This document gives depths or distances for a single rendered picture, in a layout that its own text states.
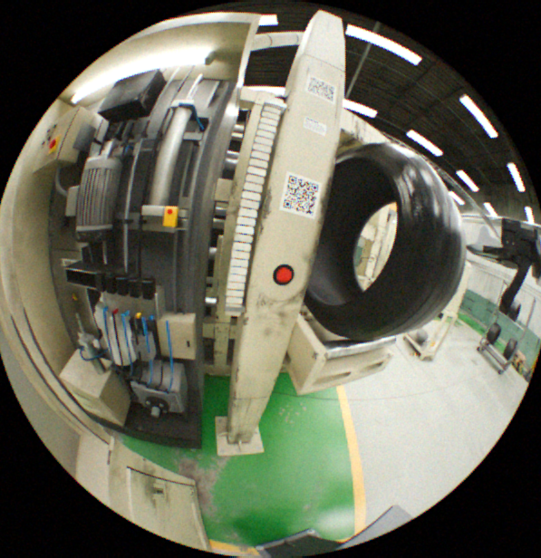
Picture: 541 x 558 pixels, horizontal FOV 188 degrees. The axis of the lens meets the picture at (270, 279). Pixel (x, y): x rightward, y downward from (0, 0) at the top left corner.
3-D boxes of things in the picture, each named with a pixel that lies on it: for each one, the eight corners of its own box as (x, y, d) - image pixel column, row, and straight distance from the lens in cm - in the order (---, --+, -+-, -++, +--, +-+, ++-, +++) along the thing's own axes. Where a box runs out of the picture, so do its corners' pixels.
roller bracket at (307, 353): (303, 386, 39) (319, 355, 32) (265, 302, 67) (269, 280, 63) (315, 383, 40) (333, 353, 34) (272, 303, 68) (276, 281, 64)
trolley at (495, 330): (500, 378, 550) (536, 296, 544) (474, 349, 574) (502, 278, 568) (504, 374, 616) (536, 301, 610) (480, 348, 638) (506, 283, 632)
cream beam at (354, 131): (310, 114, 76) (314, 91, 86) (288, 139, 96) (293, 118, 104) (404, 176, 109) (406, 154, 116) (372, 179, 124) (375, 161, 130)
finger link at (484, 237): (467, 226, 47) (499, 231, 47) (465, 252, 46) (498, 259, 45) (464, 220, 44) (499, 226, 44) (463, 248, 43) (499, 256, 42)
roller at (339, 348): (314, 360, 38) (313, 341, 38) (304, 361, 42) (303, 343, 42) (398, 343, 64) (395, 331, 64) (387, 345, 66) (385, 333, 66)
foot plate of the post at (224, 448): (217, 455, 117) (217, 454, 113) (215, 417, 125) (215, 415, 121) (264, 451, 119) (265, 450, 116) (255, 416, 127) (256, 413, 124)
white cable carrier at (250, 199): (224, 315, 36) (267, 95, 41) (225, 303, 40) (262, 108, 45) (244, 316, 36) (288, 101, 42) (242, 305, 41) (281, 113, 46)
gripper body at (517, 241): (498, 228, 51) (534, 238, 53) (497, 267, 49) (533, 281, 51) (498, 216, 44) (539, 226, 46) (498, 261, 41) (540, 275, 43)
